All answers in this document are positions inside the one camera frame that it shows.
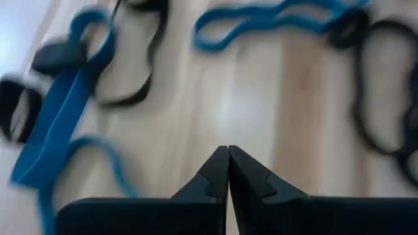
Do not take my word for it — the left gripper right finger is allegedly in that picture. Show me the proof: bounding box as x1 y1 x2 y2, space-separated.
228 146 418 235

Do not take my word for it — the thin black rubber band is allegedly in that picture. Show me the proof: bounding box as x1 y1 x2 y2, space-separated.
352 19 418 187

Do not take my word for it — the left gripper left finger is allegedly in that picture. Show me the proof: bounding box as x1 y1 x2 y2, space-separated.
55 146 229 235

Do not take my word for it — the thin blue rubber band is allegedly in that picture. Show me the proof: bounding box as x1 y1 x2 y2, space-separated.
37 135 138 235

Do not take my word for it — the small black rubber band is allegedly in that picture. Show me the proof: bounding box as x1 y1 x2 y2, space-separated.
328 9 372 50

